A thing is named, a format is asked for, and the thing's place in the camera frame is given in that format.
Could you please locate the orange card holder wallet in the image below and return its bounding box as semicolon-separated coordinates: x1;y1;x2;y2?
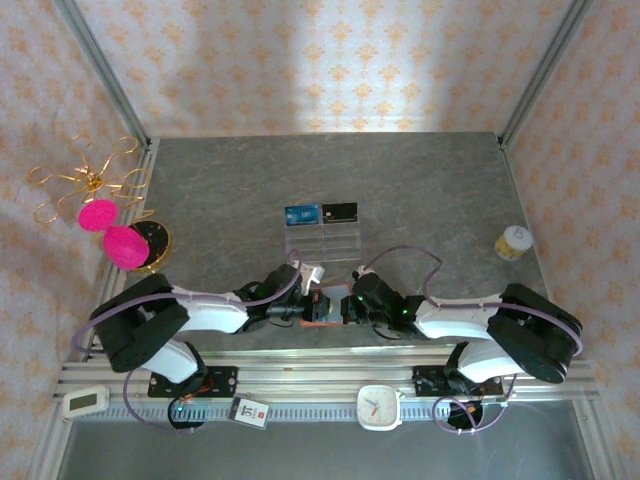
299;283;352;329

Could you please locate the blue credit card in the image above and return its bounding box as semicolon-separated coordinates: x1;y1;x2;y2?
283;203;323;228

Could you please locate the black credit card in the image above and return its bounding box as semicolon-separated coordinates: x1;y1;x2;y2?
320;201;360;225

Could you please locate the clear acrylic card stand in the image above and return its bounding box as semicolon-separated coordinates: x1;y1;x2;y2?
284;219;363;264

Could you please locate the white badge card with number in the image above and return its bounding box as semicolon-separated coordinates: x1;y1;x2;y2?
228;394;272;431

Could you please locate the white square analog clock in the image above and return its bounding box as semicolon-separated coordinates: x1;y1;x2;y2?
356;384;404;432

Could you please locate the round black gold-rimmed dish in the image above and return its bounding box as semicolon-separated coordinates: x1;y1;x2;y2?
127;218;173;274

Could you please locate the yellow white small can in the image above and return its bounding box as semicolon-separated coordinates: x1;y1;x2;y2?
494;224;534;262

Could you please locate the large pink foam ball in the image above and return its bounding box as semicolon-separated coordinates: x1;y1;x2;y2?
102;225;150;271

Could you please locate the small pink foam ball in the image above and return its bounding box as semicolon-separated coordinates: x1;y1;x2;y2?
77;198;120;233

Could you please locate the white digital display device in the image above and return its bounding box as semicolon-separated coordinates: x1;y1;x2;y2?
61;385;111;420

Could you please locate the aluminium front mounting rail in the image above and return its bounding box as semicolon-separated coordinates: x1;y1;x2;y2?
54;348;601;407

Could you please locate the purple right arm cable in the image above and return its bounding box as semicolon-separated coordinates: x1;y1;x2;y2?
356;245;586;437

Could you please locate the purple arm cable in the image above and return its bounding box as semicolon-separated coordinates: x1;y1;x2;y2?
72;249;304;437
356;245;586;437

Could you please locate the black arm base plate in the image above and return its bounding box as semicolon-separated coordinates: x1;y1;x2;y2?
411;364;505;400
147;363;239;400

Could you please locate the grey slotted cable duct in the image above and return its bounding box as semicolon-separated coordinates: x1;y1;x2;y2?
107;402;501;427

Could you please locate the aluminium side rail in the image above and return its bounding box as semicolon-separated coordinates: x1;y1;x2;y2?
78;138;162;362
498;138;570;360

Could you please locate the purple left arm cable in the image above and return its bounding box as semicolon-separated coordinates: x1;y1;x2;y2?
72;249;304;437

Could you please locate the gold wire ornament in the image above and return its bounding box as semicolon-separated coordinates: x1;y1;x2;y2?
27;133;156;226

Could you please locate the aluminium frame post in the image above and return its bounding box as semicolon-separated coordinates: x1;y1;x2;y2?
498;0;595;149
53;0;154;151

